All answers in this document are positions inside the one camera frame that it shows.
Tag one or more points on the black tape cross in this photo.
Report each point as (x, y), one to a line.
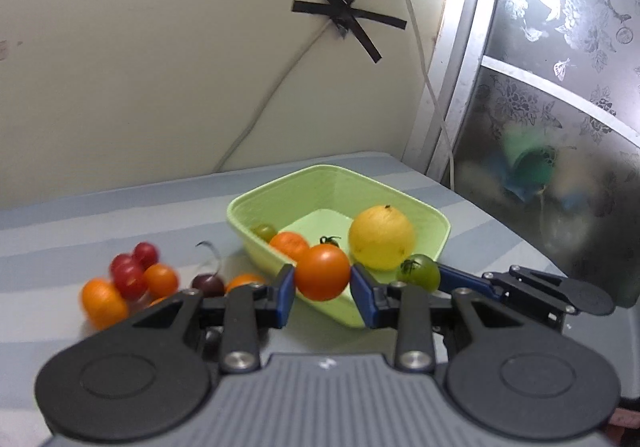
(370, 18)

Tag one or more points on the patterned frosted glass door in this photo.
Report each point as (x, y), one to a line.
(550, 92)

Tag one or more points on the orange cherry tomato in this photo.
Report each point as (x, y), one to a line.
(161, 280)
(242, 283)

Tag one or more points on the large green tomato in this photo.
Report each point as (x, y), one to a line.
(425, 272)

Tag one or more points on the light green plastic basket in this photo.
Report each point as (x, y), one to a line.
(320, 187)

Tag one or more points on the striped grey bed sheet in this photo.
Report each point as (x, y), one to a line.
(150, 207)

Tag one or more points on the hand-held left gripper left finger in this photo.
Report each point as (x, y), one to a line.
(284, 294)

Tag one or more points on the red cherry tomato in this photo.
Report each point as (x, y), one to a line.
(130, 281)
(145, 254)
(119, 262)

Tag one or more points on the orange mandarin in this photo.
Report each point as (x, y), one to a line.
(104, 304)
(289, 244)

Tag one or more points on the small green tomato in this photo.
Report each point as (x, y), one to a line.
(265, 231)

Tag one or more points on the dark purple cherry with stem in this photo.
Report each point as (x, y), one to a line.
(207, 284)

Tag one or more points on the large orange tomato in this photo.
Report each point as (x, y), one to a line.
(322, 274)

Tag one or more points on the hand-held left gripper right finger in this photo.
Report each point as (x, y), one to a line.
(362, 297)

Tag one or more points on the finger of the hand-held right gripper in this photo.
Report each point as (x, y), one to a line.
(465, 279)

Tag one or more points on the yellow lemon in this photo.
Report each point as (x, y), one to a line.
(380, 237)

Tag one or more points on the green plastic object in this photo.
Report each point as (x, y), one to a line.
(530, 162)

